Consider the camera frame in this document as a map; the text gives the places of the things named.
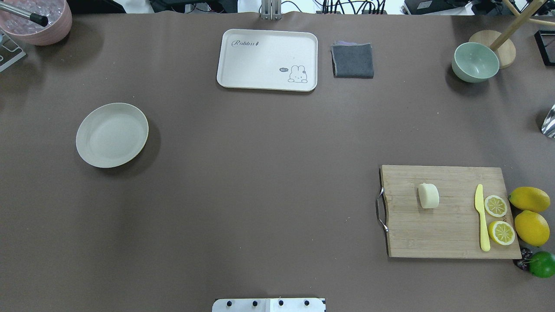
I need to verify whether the beige round plate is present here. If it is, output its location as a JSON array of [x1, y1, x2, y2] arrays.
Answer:
[[75, 103, 149, 168]]

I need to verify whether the white rabbit tray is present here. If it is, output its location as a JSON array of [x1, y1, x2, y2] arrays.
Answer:
[[216, 29, 318, 91]]

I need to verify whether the grey folded cloth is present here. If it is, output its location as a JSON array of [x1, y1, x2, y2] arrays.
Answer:
[[331, 42, 375, 78]]

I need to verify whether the purple cloth under grey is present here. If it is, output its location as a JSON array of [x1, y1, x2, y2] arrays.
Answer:
[[333, 41, 359, 47]]

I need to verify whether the wooden cutting board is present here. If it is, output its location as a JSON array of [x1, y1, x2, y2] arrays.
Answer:
[[378, 165, 521, 259]]

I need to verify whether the yellow plastic knife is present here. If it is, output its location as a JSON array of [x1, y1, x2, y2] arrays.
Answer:
[[474, 184, 491, 252]]

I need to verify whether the green ceramic bowl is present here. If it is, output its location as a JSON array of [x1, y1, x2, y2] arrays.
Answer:
[[451, 42, 500, 83]]

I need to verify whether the lemon half upper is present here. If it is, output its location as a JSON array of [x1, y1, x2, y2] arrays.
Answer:
[[484, 195, 509, 218]]

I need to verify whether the lemon half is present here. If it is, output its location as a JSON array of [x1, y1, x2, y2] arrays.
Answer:
[[487, 221, 516, 246], [484, 195, 509, 218]]

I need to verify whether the lemon half lower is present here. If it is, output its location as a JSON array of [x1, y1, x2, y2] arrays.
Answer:
[[487, 221, 516, 246]]

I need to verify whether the wooden stand with base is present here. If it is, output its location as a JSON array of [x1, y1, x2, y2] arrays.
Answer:
[[469, 0, 554, 69]]

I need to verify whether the whole yellow lemon upper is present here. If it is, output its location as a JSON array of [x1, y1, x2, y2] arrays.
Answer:
[[508, 186, 551, 213]]

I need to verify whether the whole yellow lemon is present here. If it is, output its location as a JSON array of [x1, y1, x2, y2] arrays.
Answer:
[[508, 186, 551, 213], [514, 211, 550, 247]]

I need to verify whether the whole yellow lemon lower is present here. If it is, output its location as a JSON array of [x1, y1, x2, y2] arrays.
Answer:
[[514, 211, 550, 247]]

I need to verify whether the dark grapes bunch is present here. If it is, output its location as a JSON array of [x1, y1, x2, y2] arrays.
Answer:
[[512, 247, 533, 271]]

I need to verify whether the silver foil object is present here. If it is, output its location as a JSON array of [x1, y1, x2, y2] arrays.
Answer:
[[540, 105, 555, 138]]

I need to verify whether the black-tipped metal rod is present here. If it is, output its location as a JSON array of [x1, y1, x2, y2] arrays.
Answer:
[[0, 1, 49, 26]]

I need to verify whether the green lime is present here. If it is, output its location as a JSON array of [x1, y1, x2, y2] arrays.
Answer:
[[529, 251, 555, 278]]

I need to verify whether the black box right edge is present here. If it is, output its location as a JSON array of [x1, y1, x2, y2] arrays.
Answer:
[[534, 30, 555, 66]]

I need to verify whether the metal bracket at edge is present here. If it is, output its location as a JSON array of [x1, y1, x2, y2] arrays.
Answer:
[[260, 0, 283, 20]]

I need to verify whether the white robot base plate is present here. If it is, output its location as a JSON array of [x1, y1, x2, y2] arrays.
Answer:
[[212, 297, 326, 312]]

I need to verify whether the metal frame left edge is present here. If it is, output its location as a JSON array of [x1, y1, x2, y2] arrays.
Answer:
[[0, 31, 26, 72]]

